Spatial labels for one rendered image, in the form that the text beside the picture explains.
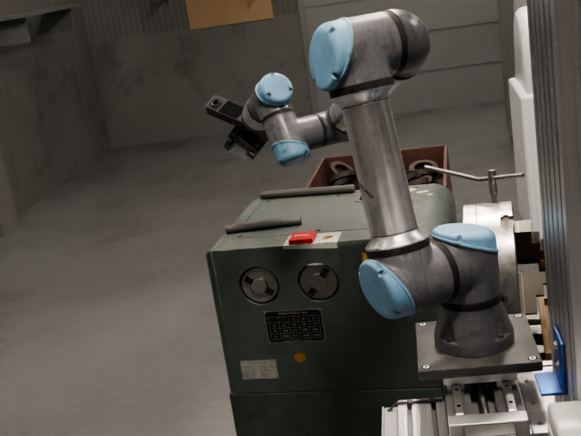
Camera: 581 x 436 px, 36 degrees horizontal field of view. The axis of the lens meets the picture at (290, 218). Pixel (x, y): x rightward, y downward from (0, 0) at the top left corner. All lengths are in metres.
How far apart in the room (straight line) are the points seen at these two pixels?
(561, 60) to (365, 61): 0.41
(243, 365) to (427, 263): 0.84
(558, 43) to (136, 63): 9.88
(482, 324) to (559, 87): 0.58
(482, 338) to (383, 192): 0.34
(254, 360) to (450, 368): 0.75
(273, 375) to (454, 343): 0.71
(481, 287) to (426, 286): 0.12
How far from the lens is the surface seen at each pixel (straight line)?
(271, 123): 1.91
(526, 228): 2.27
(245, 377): 2.32
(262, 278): 2.20
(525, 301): 2.35
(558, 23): 1.24
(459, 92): 10.60
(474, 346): 1.69
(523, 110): 5.30
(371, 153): 1.56
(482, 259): 1.65
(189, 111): 10.91
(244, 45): 10.67
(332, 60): 1.53
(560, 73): 1.25
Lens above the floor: 1.91
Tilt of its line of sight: 16 degrees down
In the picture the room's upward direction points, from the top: 9 degrees counter-clockwise
